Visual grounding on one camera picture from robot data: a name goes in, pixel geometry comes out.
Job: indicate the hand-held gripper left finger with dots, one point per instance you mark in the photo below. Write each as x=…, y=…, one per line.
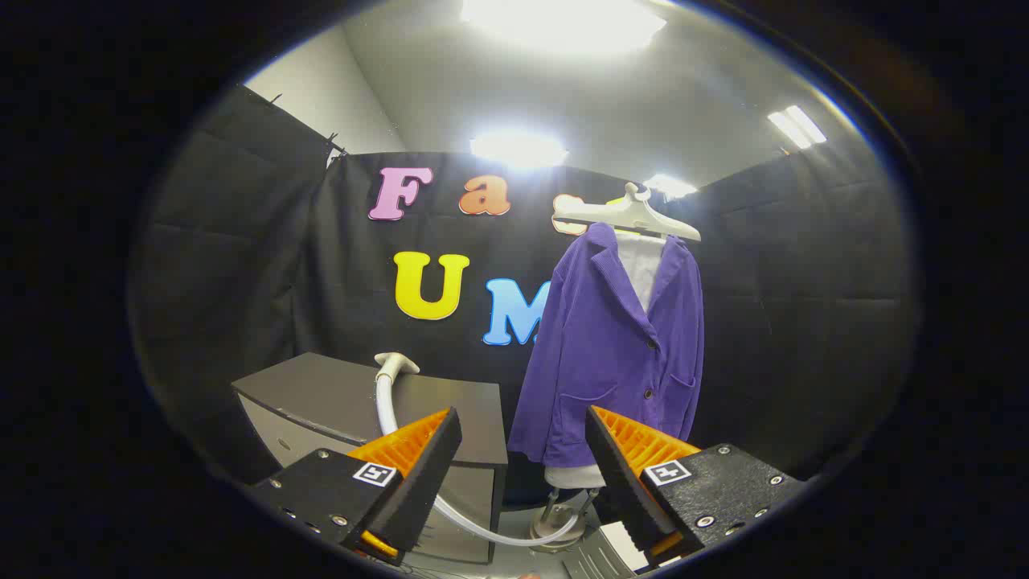
x=426, y=474

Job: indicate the grey cabinet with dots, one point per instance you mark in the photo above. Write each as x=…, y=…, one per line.
x=338, y=394

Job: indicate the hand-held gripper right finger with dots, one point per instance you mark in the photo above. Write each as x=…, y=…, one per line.
x=615, y=474

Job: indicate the black backdrop cloth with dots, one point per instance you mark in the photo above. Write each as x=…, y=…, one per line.
x=338, y=265

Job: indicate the small ceiling light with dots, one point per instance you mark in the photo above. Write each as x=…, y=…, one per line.
x=671, y=186

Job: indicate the white garment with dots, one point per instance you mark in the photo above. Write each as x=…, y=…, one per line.
x=641, y=265

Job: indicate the large ceiling light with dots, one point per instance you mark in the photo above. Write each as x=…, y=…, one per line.
x=563, y=24

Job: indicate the round ceiling light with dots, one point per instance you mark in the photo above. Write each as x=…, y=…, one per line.
x=518, y=149

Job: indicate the white clothes hanger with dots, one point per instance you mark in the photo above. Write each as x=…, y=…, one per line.
x=635, y=215

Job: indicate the double panel ceiling light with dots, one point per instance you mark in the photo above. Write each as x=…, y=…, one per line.
x=796, y=127

